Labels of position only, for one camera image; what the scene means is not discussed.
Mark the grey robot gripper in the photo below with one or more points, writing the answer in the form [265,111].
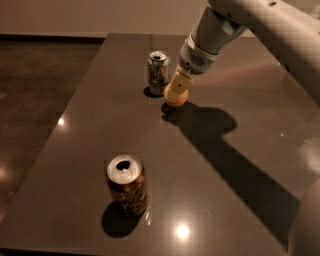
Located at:
[194,59]

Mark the orange fruit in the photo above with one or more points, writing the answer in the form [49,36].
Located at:
[179,99]

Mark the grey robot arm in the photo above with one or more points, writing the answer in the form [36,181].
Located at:
[292,37]

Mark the green white 7up can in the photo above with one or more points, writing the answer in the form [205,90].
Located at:
[158,72]

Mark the brown patterned drink can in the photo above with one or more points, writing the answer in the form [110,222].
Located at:
[126,179]

